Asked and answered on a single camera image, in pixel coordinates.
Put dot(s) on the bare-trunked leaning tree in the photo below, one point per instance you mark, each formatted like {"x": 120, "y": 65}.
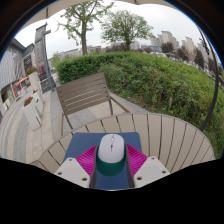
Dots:
{"x": 83, "y": 33}

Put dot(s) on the tall grey sign pillar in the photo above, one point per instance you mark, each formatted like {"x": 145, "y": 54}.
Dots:
{"x": 41, "y": 56}

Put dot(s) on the distant apartment buildings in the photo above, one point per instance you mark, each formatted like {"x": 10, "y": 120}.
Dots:
{"x": 166, "y": 37}

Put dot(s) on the dark curved umbrella pole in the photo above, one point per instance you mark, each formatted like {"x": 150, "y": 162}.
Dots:
{"x": 215, "y": 90}

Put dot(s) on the dark blue mouse pad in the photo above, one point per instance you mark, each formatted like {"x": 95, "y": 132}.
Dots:
{"x": 80, "y": 143}

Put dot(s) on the white and teal computer mouse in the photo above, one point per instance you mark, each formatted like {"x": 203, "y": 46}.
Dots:
{"x": 111, "y": 150}

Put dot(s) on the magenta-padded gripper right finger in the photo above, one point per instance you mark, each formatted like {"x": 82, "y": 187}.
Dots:
{"x": 150, "y": 170}

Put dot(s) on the white planter with flowers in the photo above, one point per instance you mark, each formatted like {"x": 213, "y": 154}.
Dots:
{"x": 34, "y": 80}
{"x": 32, "y": 115}

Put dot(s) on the beige umbrella canopy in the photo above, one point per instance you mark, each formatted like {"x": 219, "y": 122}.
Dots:
{"x": 66, "y": 6}

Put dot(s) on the round leafy green tree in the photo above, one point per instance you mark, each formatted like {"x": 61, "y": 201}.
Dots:
{"x": 126, "y": 26}

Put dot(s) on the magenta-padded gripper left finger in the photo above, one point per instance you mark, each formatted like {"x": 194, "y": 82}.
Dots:
{"x": 71, "y": 170}

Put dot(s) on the brown slatted outdoor chair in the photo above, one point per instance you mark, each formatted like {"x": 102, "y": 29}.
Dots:
{"x": 83, "y": 93}

